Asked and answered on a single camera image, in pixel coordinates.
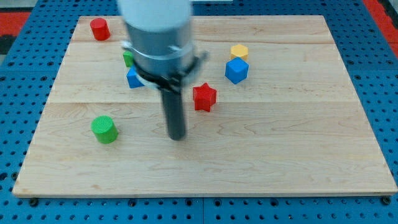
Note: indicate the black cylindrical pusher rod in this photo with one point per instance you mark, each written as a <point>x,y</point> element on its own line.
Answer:
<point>174,115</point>

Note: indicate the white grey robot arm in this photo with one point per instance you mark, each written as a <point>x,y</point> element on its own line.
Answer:
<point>162,44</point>

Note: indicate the red star block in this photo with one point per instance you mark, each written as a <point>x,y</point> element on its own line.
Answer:
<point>204,97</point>

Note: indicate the yellow hexagon block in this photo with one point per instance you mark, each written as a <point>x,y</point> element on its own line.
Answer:
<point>240,51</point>

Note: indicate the blue triangular block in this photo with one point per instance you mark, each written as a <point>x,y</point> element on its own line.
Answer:
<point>132,78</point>

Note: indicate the small green block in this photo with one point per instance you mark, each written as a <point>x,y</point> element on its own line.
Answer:
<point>128,59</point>

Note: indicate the blue cube block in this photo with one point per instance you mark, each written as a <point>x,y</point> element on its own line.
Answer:
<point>236,70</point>

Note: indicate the green cylinder block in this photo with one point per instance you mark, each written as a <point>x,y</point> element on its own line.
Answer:
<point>104,129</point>

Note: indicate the wooden board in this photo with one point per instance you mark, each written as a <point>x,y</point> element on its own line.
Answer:
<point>293,128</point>

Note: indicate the red cylinder block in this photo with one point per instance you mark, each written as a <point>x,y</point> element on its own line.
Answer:
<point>100,29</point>

